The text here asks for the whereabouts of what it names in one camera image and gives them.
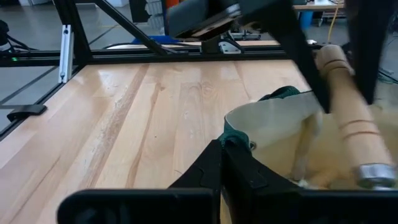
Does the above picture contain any black table edge clip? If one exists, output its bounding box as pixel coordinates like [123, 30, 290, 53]
[6, 104, 48, 123]

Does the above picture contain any white background table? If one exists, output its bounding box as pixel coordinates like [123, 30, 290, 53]
[292, 0, 346, 12]

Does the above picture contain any black aluminium table frame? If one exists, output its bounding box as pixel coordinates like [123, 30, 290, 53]
[0, 0, 324, 141]

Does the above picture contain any blue floor object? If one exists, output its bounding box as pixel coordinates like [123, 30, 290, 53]
[132, 34, 181, 45]

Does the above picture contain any wooden handle hand rake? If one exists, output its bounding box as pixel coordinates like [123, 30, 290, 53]
[315, 44, 398, 191]

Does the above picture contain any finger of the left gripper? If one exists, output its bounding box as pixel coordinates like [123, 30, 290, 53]
[345, 0, 398, 105]
[239, 0, 330, 114]

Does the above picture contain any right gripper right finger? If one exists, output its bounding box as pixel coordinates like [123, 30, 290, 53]
[223, 141, 398, 224]

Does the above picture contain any black floor equipment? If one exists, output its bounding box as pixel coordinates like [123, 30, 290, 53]
[0, 19, 35, 54]

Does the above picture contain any blue bin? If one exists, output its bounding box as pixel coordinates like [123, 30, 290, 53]
[298, 11, 315, 31]

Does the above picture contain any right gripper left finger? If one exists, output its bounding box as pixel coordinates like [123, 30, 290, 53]
[57, 139, 223, 224]

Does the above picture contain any silver metal bracket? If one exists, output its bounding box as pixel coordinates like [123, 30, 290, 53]
[58, 24, 75, 84]

